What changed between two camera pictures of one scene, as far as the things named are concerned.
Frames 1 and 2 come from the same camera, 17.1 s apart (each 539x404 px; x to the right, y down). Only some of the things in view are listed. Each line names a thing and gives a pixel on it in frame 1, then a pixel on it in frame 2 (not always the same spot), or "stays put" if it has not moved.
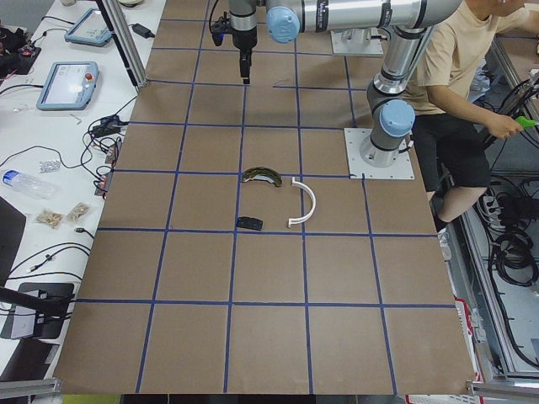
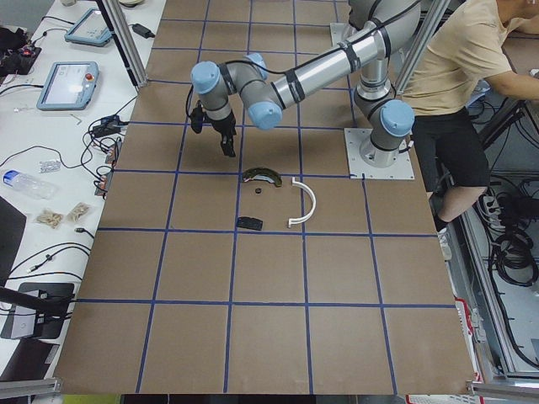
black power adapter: x=142 y=31 stays put
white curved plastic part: x=312 y=208 stays put
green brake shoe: x=262 y=172 stays put
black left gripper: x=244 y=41 → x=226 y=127
